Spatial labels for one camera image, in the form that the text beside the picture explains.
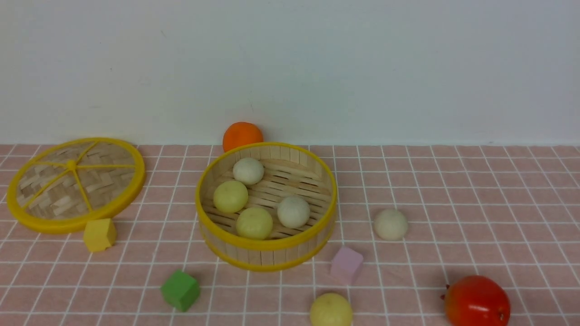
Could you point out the yellow bamboo steamer tray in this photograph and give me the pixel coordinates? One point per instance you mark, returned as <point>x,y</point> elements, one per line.
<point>289,171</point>

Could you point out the red pomegranate fruit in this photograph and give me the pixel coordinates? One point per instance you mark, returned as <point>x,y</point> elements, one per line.
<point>476,301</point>

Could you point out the green foam cube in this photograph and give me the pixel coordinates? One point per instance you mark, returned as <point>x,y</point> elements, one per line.
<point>180,290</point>

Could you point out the orange fruit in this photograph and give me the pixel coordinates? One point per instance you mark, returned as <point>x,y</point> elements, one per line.
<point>240,134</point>

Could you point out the yellow bun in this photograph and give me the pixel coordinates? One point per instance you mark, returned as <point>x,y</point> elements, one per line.
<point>254,223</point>
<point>230,196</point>
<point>331,309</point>

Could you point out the yellow foam cube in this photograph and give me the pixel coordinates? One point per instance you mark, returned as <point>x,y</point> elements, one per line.
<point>99,234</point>

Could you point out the pink checkered tablecloth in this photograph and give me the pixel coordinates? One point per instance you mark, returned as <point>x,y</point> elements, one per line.
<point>509,213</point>

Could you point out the pink foam cube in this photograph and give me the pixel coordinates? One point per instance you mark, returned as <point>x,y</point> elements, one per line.
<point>346,265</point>

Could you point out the yellow bamboo steamer lid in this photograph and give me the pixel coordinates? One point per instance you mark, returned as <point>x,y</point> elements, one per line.
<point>63,188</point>

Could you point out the white bun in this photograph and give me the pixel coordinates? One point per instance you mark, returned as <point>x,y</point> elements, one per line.
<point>248,171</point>
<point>293,212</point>
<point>390,225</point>

